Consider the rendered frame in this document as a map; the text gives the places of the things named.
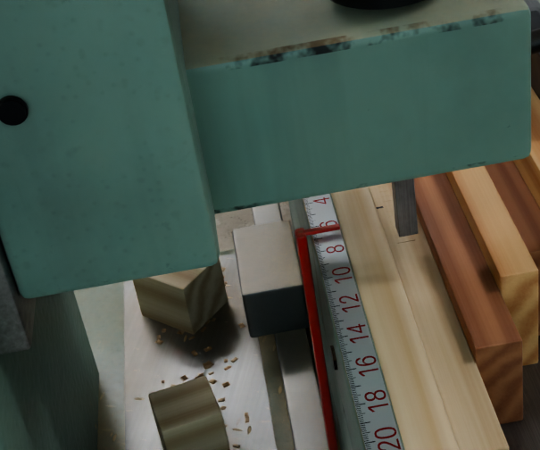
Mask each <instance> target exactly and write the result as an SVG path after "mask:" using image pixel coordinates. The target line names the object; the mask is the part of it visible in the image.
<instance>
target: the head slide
mask: <svg viewBox="0 0 540 450"><path fill-rule="evenodd" d="M0 239H1V242H2V245H3V248H4V252H5V254H6V257H7V260H8V263H9V265H10V268H11V271H12V275H13V277H14V280H15V283H16V286H17V288H18V291H19V292H20V294H21V295H22V297H23V298H34V297H40V296H49V295H54V294H59V293H64V292H69V291H74V290H79V289H84V288H93V287H99V286H103V285H109V284H113V283H119V282H123V281H129V280H133V279H143V278H148V277H153V276H158V275H163V274H168V273H173V272H178V271H187V270H193V269H198V268H203V267H208V266H212V265H214V264H215V263H217V262H218V260H219V257H220V249H219V241H218V234H217V227H216V220H215V213H214V208H213V203H212V195H211V190H210V186H209V181H208V177H207V173H206V169H205V164H204V156H203V151H202V147H201V142H200V138H199V134H198V129H197V125H196V120H195V112H194V107H193V103H192V98H191V95H190V90H189V85H188V81H187V73H186V67H185V60H184V52H183V44H182V36H181V27H180V18H179V3H178V0H0Z"/></svg>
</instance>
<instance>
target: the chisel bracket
mask: <svg viewBox="0 0 540 450"><path fill-rule="evenodd" d="M178 3H179V18H180V27H181V36H182V44H183V52H184V60H185V67H186V73H187V81H188V85H189V90H190V95H191V98H192V103H193V107H194V112H195V120H196V125H197V129H198V134H199V138H200V142H201V147H202V151H203V156H204V164H205V169H206V173H207V177H208V181H209V186H210V190H211V195H212V203H213V208H214V213H215V214H217V213H226V212H232V211H236V210H242V209H246V208H252V207H256V206H262V205H266V204H276V203H281V202H286V201H291V200H296V199H301V198H306V197H312V196H321V195H326V194H331V193H336V192H341V191H346V190H351V189H356V188H365V187H370V186H376V185H380V184H386V183H391V182H396V181H401V180H406V179H415V178H420V177H426V176H430V175H436V174H440V173H446V172H450V171H459V170H465V169H470V168H475V167H480V166H485V165H490V164H495V163H505V162H509V161H515V160H519V159H524V158H526V157H528V156H529V155H530V152H531V11H530V10H529V8H528V5H527V4H526V3H525V1H524V0H424V1H421V2H419V3H416V4H411V5H406V6H403V7H397V8H391V9H382V10H363V9H355V8H349V7H345V6H342V5H340V4H336V3H334V2H332V1H330V0H178Z"/></svg>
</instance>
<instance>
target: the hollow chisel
mask: <svg viewBox="0 0 540 450"><path fill-rule="evenodd" d="M392 190H393V200H394V210H395V227H396V229H397V232H398V235H399V237H405V236H409V235H415V234H418V222H417V210H416V198H415V187H414V179H406V180H401V181H396V182H392Z"/></svg>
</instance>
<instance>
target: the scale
mask: <svg viewBox="0 0 540 450"><path fill-rule="evenodd" d="M303 200H304V204H305V208H306V212H307V215H308V219H309V223H310V226H311V229H313V228H318V227H323V226H328V225H333V224H338V222H337V218H336V213H335V210H334V207H333V204H332V201H331V197H330V194H326V195H321V196H312V197H306V198H304V199H303ZM312 236H313V240H314V244H315V247H316V251H317V255H318V258H319V262H320V268H321V272H322V276H323V279H324V283H325V287H326V290H327V294H328V300H329V304H330V308H331V312H332V315H333V319H334V323H335V326H336V333H337V336H338V340H339V344H340V347H341V351H342V355H343V358H344V362H345V368H346V372H347V376H348V379H349V383H350V387H351V390H352V394H353V400H354V404H355V408H356V412H357V415H358V419H359V423H360V426H361V433H362V436H363V440H364V444H365V447H366V450H403V446H402V443H401V439H400V437H399V434H398V430H397V427H396V424H395V418H394V415H393V412H392V409H391V405H390V403H389V399H388V396H387V392H386V387H385V384H384V380H383V378H382V374H381V371H380V368H379V365H378V359H377V357H376V353H375V350H374V346H373V344H372V340H371V337H370V332H369V328H368V325H367V322H366V319H365V315H364V312H363V309H362V306H361V300H360V297H359V294H358V290H357V287H356V285H355V281H354V278H353V273H352V269H351V266H350V263H349V260H348V256H347V253H346V250H345V244H344V241H343V238H342V235H341V231H340V229H339V230H333V231H329V232H323V233H319V234H313V235H312Z"/></svg>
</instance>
